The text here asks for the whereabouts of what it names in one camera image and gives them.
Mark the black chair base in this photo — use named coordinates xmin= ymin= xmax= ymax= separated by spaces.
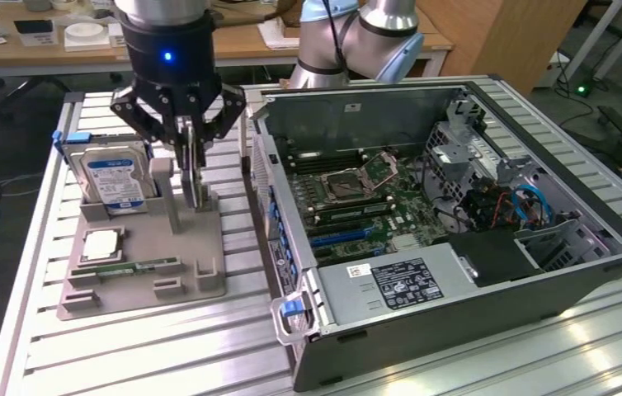
xmin=0 ymin=73 xmax=72 ymax=121

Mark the white box black lid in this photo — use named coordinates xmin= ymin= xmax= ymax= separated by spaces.
xmin=12 ymin=19 xmax=62 ymax=48

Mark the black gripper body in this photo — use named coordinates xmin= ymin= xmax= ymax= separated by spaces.
xmin=122 ymin=16 xmax=223 ymax=148

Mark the grey power supply unit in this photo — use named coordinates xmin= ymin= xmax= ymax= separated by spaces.
xmin=315 ymin=243 xmax=480 ymax=328

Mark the plain white box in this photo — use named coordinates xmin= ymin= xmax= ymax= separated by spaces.
xmin=106 ymin=22 xmax=128 ymax=50

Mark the grey parts rack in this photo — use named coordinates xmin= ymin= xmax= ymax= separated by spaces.
xmin=56 ymin=158 xmax=229 ymax=323

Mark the silver CPU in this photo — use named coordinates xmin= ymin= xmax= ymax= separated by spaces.
xmin=78 ymin=230 xmax=125 ymax=262

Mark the open black PC case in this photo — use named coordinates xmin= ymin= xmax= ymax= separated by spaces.
xmin=236 ymin=76 xmax=622 ymax=393

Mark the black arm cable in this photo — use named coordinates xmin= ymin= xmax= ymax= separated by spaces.
xmin=317 ymin=0 xmax=355 ymax=86

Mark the white paper stack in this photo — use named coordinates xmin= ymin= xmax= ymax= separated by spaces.
xmin=255 ymin=18 xmax=304 ymax=51

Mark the silver metal drive bracket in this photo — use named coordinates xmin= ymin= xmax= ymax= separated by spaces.
xmin=512 ymin=218 xmax=622 ymax=276

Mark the wooden cabinet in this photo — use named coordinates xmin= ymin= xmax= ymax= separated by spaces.
xmin=417 ymin=0 xmax=591 ymax=97

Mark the black fan housing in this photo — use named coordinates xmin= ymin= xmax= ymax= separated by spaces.
xmin=459 ymin=188 xmax=501 ymax=231

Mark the white box round insert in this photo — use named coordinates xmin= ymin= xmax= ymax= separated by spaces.
xmin=61 ymin=22 xmax=114 ymax=54

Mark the small silver chipset heatsink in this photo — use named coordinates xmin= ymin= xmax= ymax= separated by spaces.
xmin=395 ymin=236 xmax=428 ymax=252

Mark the green motherboard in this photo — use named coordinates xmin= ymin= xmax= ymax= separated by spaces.
xmin=275 ymin=138 xmax=439 ymax=268

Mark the black plastic shroud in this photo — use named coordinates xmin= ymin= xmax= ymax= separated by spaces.
xmin=449 ymin=230 xmax=547 ymax=289

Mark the silver disk bay cage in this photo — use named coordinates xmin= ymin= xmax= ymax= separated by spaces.
xmin=423 ymin=97 xmax=512 ymax=207

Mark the CPU socket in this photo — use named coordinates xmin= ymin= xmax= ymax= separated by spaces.
xmin=323 ymin=167 xmax=371 ymax=204

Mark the black RAM slot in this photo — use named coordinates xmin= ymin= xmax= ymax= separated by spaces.
xmin=291 ymin=158 xmax=365 ymax=174
xmin=312 ymin=194 xmax=392 ymax=212
xmin=289 ymin=148 xmax=361 ymax=163

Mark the brown cardboard box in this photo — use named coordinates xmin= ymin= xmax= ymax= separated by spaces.
xmin=265 ymin=0 xmax=304 ymax=29

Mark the green RAM stick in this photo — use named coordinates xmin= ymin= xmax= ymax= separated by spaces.
xmin=316 ymin=202 xmax=392 ymax=222
xmin=92 ymin=257 xmax=180 ymax=276

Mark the blue wire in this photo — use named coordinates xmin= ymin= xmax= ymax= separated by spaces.
xmin=509 ymin=186 xmax=552 ymax=229

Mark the orange wire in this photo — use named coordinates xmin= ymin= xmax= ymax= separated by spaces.
xmin=493 ymin=190 xmax=511 ymax=229

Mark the wooden desk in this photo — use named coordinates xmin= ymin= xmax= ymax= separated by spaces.
xmin=0 ymin=0 xmax=455 ymax=90

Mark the hard disk with blue caddy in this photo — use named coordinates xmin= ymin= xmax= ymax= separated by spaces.
xmin=48 ymin=127 xmax=158 ymax=219

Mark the long PCIe expansion slot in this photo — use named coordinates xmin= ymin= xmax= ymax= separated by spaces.
xmin=308 ymin=219 xmax=369 ymax=233
xmin=308 ymin=230 xmax=371 ymax=248

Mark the graphics card with metal bracket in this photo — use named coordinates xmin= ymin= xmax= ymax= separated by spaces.
xmin=177 ymin=116 xmax=211 ymax=212

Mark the black wire bundle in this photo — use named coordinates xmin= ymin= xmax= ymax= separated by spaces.
xmin=429 ymin=193 xmax=473 ymax=232

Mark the metal socket cover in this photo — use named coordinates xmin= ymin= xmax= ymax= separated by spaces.
xmin=361 ymin=150 xmax=400 ymax=187

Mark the white desk frame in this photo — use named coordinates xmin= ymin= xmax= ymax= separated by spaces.
xmin=562 ymin=0 xmax=622 ymax=113

